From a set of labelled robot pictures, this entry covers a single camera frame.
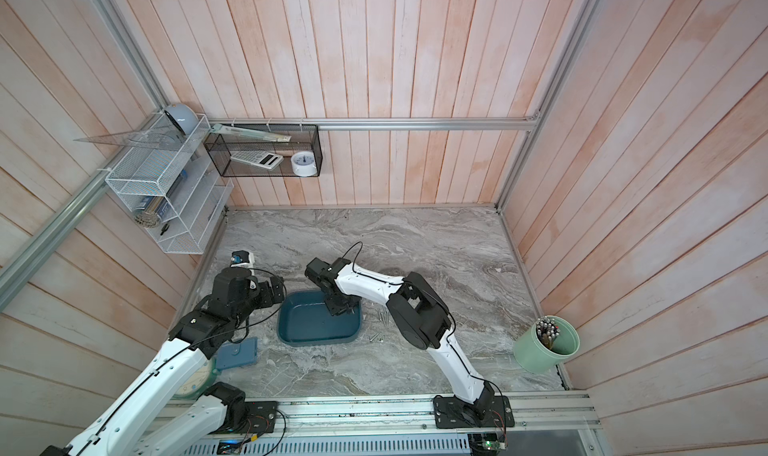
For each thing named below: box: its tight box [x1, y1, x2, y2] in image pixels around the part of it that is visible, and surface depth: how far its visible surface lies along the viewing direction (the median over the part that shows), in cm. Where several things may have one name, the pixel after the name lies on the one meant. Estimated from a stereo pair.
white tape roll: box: [290, 151, 317, 177], surface depth 97 cm
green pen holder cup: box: [513, 315, 580, 374], surface depth 74 cm
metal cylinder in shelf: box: [134, 196, 169, 228], surface depth 78 cm
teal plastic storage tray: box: [278, 291, 363, 346], surface depth 89 cm
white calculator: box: [230, 151, 284, 170], surface depth 100 cm
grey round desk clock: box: [164, 103, 199, 136], surface depth 85 cm
